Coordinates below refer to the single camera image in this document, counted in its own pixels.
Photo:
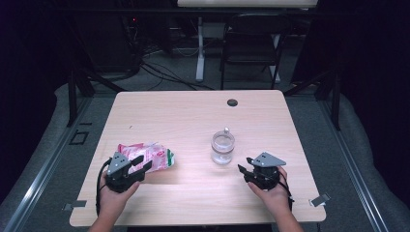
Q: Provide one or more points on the aluminium floor rail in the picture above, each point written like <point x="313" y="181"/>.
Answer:
<point x="354" y="174"/>
<point x="38" y="180"/>

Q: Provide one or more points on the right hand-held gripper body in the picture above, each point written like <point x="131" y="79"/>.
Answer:
<point x="266" y="161"/>

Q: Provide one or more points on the person's right hand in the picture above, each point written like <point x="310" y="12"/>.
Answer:
<point x="275" y="196"/>

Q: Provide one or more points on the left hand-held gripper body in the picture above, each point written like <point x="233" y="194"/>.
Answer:
<point x="117" y="167"/>

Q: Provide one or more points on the pink plastic bag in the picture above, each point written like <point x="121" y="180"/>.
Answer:
<point x="156" y="156"/>

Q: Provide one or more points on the white desk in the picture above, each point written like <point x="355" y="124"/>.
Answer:
<point x="245" y="3"/>

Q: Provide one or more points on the clear glass jar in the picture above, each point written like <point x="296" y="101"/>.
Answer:
<point x="222" y="158"/>

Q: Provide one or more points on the black metal stand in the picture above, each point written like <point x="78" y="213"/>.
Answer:
<point x="336" y="103"/>
<point x="72" y="96"/>

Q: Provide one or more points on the grey tape strip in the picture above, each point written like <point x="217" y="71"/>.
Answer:
<point x="75" y="204"/>
<point x="319" y="200"/>

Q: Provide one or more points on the clear jar lid with knob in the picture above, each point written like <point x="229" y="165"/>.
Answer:
<point x="223" y="140"/>

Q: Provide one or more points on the black folding chair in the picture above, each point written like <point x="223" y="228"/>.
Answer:
<point x="251" y="38"/>

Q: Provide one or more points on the person's left hand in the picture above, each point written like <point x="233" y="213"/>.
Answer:
<point x="112" y="199"/>

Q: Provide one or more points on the dark equipment cabinet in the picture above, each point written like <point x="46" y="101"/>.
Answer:
<point x="106" y="48"/>

